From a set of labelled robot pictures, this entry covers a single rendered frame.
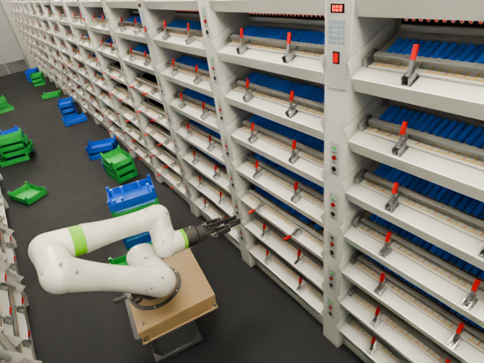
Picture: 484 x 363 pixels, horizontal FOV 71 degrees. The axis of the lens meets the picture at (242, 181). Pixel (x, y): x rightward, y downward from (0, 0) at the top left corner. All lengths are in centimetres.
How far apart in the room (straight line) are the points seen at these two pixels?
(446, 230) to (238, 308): 128
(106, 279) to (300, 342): 103
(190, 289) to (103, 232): 51
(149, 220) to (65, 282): 41
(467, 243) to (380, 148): 33
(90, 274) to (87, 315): 106
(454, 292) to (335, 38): 80
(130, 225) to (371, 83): 102
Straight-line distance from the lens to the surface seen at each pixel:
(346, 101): 106
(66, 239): 140
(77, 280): 128
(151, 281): 143
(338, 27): 103
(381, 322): 157
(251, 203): 182
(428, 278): 123
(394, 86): 96
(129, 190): 248
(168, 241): 149
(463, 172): 98
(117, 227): 145
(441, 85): 94
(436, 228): 110
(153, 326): 164
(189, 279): 173
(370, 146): 107
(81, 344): 223
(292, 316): 199
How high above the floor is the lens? 163
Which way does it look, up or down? 33 degrees down
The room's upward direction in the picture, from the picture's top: 9 degrees counter-clockwise
